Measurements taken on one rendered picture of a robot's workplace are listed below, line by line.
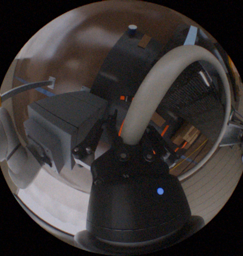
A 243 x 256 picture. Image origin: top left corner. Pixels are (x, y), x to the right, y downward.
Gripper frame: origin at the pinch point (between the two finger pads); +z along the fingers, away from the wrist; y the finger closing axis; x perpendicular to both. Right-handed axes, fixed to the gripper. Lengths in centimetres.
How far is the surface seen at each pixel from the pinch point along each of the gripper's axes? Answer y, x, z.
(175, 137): 103, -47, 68
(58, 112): -34.7, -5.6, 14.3
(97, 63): -36, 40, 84
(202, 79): 28.2, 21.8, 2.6
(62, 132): -24.6, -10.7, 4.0
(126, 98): 7, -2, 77
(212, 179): 495, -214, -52
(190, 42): 19.8, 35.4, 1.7
